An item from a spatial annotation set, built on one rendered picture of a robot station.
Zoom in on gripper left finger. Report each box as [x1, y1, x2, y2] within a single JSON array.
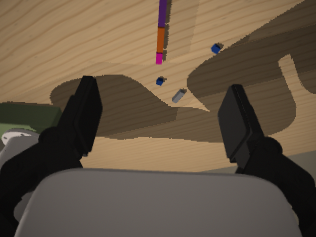
[[0, 76, 103, 237]]

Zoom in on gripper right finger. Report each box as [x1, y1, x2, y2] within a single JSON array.
[[217, 84, 316, 237]]

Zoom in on orange rod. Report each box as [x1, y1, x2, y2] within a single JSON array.
[[157, 27, 165, 53]]

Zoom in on purple rod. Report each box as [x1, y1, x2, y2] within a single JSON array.
[[158, 0, 167, 27]]

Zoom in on magenta rod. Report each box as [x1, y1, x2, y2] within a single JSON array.
[[156, 50, 163, 64]]

